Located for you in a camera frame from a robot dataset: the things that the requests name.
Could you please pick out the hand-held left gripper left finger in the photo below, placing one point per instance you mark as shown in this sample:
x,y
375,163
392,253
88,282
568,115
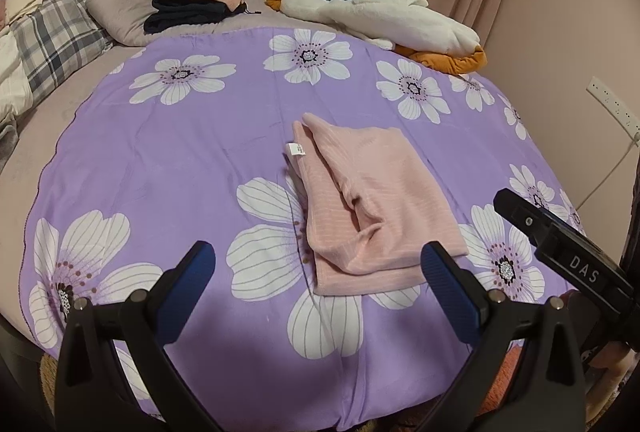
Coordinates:
x,y
187,292

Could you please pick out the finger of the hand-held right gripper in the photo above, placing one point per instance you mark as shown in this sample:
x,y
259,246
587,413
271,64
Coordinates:
x,y
522,217

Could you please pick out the white wall socket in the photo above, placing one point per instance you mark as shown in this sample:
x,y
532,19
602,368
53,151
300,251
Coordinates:
x,y
612,104

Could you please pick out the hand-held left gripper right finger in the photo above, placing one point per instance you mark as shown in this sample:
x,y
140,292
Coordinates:
x,y
450,292

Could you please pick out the purple floral blanket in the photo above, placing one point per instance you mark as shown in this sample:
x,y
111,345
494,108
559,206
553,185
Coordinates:
x,y
175,152

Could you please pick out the pink ribbed sweater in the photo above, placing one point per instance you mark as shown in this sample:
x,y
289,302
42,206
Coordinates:
x,y
380,192

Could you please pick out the white duvet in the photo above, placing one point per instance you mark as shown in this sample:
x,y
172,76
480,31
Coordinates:
x,y
12,77

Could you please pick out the white goose plush toy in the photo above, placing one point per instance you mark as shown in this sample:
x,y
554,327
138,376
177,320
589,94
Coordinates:
x,y
390,14

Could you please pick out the folded dark navy clothes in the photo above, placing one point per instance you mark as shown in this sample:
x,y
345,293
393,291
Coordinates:
x,y
190,12

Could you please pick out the grey pillow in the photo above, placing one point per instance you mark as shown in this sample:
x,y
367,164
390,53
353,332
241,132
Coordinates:
x,y
122,9

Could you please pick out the plaid pillow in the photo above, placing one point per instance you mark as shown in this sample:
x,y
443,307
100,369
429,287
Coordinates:
x,y
55,42

